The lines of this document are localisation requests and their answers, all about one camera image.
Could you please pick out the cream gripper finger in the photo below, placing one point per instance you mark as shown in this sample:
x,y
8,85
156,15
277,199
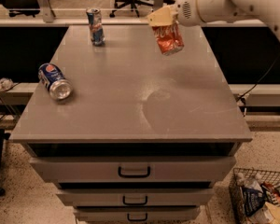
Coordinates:
x,y
155,19

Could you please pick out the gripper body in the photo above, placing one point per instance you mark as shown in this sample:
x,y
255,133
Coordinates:
x,y
186,9

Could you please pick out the red coke can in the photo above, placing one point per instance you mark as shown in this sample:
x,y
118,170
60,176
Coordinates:
x,y
168,38

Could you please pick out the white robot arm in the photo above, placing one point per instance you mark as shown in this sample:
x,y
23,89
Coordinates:
x,y
200,12

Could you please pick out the blue red bull can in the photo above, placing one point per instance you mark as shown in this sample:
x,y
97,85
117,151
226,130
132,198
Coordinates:
x,y
96,28

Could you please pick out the blue pepsi can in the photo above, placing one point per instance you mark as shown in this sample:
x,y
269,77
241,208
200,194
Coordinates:
x,y
58,87

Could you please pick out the grey drawer cabinet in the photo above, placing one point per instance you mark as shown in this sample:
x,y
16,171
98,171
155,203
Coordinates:
x,y
134,107

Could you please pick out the blue snack bag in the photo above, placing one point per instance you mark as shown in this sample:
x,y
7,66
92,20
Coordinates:
x,y
253,200

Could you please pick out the red snack bag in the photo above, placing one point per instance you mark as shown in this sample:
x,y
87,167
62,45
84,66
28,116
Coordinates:
x,y
272,192

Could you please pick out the yellow snack bag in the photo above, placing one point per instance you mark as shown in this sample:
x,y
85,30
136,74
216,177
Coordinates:
x,y
273,213

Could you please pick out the top drawer black handle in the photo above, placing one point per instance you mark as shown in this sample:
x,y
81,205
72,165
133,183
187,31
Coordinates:
x,y
134,173

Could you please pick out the drawer black handle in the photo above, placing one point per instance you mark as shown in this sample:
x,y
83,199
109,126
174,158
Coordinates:
x,y
137,218
134,173
132,201

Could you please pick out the middle drawer black handle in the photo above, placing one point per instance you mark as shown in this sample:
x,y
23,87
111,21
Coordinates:
x,y
132,201

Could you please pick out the bottom drawer black handle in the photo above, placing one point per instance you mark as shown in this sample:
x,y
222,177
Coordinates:
x,y
137,218

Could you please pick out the wire basket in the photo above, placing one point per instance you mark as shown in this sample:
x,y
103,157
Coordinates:
x,y
252,179

